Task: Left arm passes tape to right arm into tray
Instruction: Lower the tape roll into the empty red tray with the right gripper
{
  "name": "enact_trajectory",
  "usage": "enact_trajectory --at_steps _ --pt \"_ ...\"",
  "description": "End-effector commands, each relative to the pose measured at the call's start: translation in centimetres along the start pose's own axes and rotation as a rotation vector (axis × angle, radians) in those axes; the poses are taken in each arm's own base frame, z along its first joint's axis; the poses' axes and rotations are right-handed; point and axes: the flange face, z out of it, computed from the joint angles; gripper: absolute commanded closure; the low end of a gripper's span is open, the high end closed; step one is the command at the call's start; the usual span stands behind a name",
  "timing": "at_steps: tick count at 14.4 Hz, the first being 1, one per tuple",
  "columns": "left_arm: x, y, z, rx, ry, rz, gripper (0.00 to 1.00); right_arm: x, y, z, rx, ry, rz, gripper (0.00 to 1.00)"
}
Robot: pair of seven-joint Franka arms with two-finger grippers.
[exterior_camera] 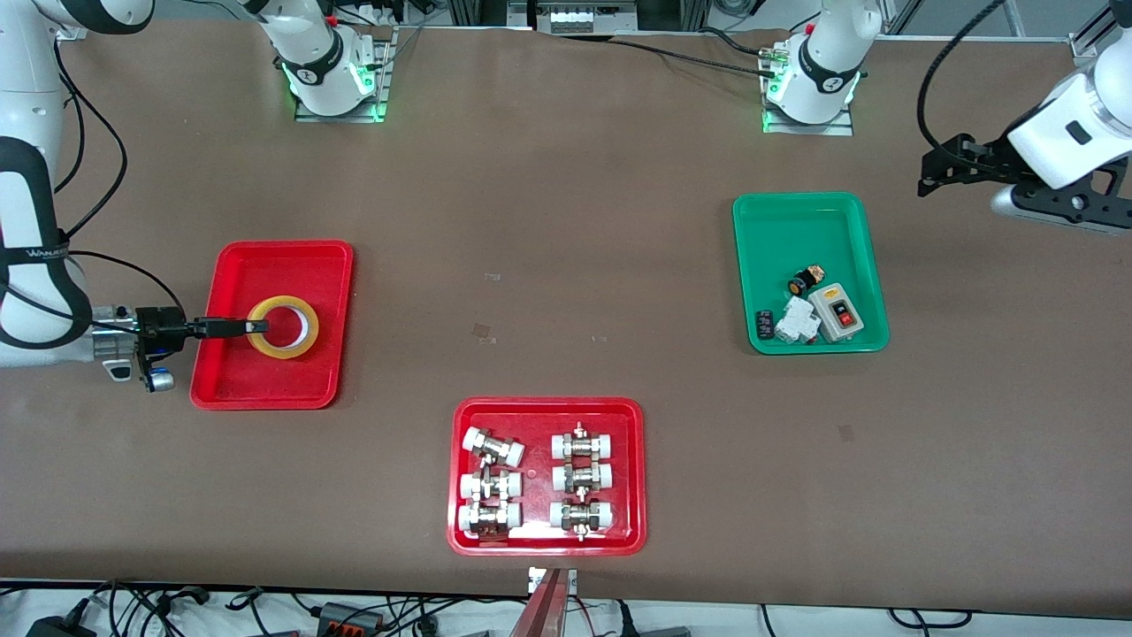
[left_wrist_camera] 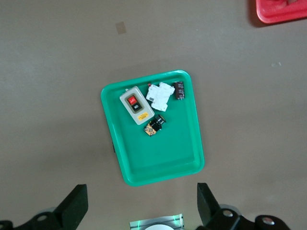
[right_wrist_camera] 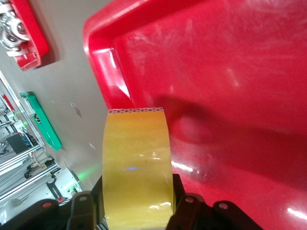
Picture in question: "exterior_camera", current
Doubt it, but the yellow packing tape roll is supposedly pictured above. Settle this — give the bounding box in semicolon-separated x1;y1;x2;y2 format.
247;295;320;360

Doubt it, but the green plastic tray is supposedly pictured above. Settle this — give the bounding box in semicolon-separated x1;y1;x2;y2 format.
732;192;890;356

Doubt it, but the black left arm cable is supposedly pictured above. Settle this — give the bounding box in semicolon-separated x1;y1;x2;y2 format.
916;0;1011;162

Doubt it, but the grey power strip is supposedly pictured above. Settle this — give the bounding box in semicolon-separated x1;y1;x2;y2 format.
533;0;639;35

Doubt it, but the red plastic tray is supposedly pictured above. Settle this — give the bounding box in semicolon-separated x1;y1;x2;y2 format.
190;241;355;411
447;397;647;557

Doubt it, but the brass fitting with white caps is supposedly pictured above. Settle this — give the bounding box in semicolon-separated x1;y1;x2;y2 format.
551;423;616;462
463;427;525;468
457;502;523;540
549;499;615;541
552;462;615;495
459;469;523;503

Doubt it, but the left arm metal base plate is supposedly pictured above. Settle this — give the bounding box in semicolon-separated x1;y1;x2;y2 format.
762;44;855;137

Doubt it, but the aluminium profile post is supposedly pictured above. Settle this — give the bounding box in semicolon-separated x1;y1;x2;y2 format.
508;568;571;637

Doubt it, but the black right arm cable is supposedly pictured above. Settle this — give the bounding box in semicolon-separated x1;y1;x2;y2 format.
49;40;188;330

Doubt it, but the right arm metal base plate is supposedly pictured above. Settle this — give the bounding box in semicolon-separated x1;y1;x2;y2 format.
294;27;395;124

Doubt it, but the aluminium frame profile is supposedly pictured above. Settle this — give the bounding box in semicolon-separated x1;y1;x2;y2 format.
1068;0;1132;65

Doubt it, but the thin black cable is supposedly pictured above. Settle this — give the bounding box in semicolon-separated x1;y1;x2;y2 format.
699;27;797;59
610;37;784;77
887;607;975;631
226;586;297;613

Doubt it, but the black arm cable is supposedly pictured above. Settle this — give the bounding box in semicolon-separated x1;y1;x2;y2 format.
916;0;1011;162
49;40;188;330

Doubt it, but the grey push button switch box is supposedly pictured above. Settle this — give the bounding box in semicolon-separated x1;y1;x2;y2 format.
808;283;865;343

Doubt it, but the white circuit breaker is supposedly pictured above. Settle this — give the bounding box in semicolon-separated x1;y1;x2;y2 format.
775;296;821;345

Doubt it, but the black connector box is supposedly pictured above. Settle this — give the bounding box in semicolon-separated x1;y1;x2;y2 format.
317;602;383;634

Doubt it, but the black power adapter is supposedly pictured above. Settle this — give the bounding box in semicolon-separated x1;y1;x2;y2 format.
25;610;100;637

